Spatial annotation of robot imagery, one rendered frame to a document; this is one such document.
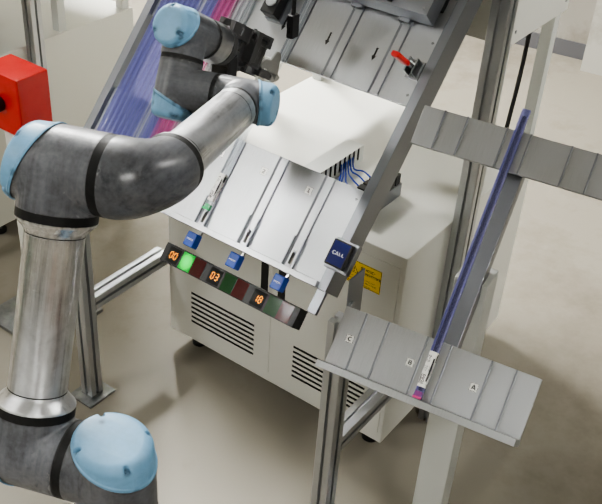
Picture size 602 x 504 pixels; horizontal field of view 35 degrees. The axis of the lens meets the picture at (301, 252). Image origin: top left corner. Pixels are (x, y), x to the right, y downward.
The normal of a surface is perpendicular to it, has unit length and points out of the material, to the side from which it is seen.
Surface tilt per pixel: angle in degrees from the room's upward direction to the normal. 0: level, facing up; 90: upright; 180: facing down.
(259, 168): 48
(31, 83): 90
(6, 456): 66
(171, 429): 0
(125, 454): 8
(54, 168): 61
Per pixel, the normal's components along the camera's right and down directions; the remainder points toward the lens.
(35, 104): 0.80, 0.38
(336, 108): 0.06, -0.82
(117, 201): 0.10, 0.59
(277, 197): -0.40, -0.23
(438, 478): -0.48, 0.48
